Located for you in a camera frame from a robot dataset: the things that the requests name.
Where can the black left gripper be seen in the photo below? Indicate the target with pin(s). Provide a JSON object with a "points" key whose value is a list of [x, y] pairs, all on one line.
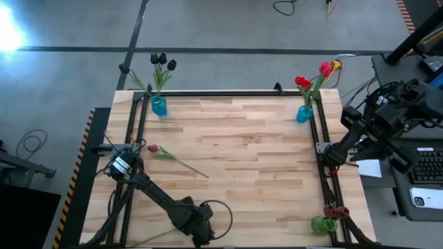
{"points": [[190, 216]]}

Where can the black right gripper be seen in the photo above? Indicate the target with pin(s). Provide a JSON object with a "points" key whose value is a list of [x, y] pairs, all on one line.
{"points": [[384, 128]]}

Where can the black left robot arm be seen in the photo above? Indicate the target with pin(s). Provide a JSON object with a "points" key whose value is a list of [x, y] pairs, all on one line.
{"points": [[152, 192]]}

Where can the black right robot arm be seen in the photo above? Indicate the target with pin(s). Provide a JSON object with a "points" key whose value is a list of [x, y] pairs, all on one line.
{"points": [[337, 155]]}

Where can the blue glass vase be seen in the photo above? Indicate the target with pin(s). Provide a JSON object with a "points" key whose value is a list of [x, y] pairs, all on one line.
{"points": [[304, 114], [159, 106]]}

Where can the green glass vase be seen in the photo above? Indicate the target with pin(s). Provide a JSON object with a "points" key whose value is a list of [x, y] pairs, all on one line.
{"points": [[322, 226]]}

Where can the white paper sheet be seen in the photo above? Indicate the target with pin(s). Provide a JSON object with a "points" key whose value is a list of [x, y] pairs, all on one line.
{"points": [[370, 168]]}

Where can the grey desk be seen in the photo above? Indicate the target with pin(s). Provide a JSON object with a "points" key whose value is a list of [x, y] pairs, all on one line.
{"points": [[398, 193], [384, 69]]}

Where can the black keyboard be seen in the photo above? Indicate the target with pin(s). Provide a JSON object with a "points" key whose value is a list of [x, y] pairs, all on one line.
{"points": [[429, 169]]}

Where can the white phone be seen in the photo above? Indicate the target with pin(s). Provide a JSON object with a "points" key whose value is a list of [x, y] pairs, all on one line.
{"points": [[431, 198]]}

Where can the monitor with blue screen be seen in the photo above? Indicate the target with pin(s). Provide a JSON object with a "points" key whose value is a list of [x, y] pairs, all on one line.
{"points": [[439, 81]]}

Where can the yellow power plug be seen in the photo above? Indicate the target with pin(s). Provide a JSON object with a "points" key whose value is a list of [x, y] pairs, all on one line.
{"points": [[336, 64]]}

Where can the black power adapter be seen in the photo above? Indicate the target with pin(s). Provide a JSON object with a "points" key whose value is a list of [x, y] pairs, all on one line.
{"points": [[432, 64]]}

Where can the black table clamp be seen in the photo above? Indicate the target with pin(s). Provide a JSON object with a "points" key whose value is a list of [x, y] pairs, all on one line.
{"points": [[149, 88], [278, 88]]}

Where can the black platform with hazard stripes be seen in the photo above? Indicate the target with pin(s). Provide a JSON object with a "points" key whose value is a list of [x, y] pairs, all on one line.
{"points": [[79, 207]]}

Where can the black box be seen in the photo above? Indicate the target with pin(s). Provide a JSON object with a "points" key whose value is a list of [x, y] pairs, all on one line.
{"points": [[24, 221]]}

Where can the grey metal stand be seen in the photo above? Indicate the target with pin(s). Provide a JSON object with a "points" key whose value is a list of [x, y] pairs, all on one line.
{"points": [[20, 166]]}

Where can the silver bracket plate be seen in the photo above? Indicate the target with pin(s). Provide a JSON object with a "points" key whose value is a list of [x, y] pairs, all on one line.
{"points": [[320, 147]]}

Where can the black diagonal post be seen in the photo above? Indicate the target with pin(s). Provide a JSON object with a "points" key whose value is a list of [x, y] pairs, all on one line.
{"points": [[412, 38]]}

